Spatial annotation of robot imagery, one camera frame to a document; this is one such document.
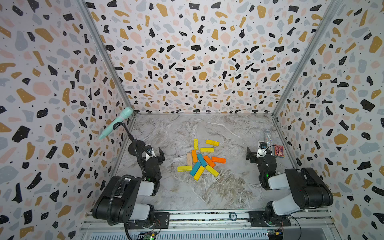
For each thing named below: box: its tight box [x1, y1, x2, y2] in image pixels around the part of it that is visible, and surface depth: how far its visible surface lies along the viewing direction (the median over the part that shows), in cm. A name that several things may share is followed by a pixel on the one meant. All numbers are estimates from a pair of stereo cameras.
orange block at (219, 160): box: [211, 156, 227, 164], surface depth 97 cm
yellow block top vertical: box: [193, 138, 199, 151], surface depth 105 cm
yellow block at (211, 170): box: [205, 164, 220, 177], surface depth 92 cm
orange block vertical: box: [192, 150, 198, 163], surface depth 97 cm
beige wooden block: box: [187, 152, 192, 166], surface depth 97 cm
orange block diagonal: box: [203, 155, 216, 168], surface depth 97 cm
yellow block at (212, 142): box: [205, 139, 220, 147], surface depth 105 cm
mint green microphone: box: [98, 106, 134, 140], surface depth 78 cm
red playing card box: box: [274, 144, 285, 159], surface depth 102 cm
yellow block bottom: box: [193, 166, 206, 181], surface depth 91 cm
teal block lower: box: [190, 162, 202, 177], surface depth 92 cm
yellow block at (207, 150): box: [200, 147, 215, 153], surface depth 102 cm
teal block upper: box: [197, 153, 208, 167], surface depth 97 cm
